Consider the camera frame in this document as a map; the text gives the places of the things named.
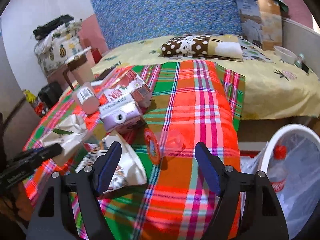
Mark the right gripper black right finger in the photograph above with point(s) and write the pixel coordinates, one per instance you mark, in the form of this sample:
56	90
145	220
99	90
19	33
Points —
262	217

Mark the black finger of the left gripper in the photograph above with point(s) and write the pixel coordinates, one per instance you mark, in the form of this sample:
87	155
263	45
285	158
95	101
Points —
39	154

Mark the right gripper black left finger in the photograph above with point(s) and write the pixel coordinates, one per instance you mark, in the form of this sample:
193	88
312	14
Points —
53	216

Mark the white leaf paper bag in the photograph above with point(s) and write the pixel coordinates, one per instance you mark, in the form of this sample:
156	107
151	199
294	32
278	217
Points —
70	134

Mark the white yogurt bottle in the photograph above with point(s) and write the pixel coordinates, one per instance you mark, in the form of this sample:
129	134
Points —
85	97

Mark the white printed snack bag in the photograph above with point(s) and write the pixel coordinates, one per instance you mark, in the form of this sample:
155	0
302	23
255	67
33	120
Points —
130	170

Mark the purple milk carton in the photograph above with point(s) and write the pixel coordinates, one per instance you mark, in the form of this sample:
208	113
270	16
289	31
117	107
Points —
121	115

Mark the red strawberry milk carton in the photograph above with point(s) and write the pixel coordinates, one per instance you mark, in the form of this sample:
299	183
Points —
123	81

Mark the clear plastic cup red lid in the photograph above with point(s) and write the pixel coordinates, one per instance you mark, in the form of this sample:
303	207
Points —
163	144

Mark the white trash bin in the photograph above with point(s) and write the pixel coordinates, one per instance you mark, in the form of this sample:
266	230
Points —
300	195

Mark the red toy items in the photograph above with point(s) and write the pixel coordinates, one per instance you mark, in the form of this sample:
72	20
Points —
41	109

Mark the clear bottle red cap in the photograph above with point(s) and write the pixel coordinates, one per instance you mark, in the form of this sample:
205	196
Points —
277	172

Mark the black floor object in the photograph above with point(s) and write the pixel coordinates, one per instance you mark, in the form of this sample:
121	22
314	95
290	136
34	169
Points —
50	94

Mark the plaid red green blanket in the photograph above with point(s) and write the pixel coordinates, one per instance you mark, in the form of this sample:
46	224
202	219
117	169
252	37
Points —
200	99

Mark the white smartphone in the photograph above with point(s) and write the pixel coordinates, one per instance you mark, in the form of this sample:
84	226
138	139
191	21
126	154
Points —
100	79

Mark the pineapple print fabric bundle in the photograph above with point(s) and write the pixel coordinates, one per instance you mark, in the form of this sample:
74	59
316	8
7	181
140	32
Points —
60	44

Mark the black bag on bundle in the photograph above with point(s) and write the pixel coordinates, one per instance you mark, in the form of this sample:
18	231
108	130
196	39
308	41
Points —
42	31

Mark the yellow pineapple bed sheet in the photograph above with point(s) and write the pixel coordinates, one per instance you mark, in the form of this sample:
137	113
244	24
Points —
273	89

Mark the small green bottle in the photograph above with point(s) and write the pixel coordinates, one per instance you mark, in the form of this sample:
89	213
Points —
300	61

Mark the white plastic bowl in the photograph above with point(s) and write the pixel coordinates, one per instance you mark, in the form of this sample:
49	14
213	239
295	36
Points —
285	54

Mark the brown polka dot pillow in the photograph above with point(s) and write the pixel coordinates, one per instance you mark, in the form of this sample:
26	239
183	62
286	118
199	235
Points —
204	46

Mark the blue floral headboard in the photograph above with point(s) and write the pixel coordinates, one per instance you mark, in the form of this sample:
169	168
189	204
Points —
125	21

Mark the cardboard bedding box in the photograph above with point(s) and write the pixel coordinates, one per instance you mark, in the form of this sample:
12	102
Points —
261	21

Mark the beige mug brown handle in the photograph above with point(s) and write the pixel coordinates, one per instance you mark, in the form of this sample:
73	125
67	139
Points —
80	68

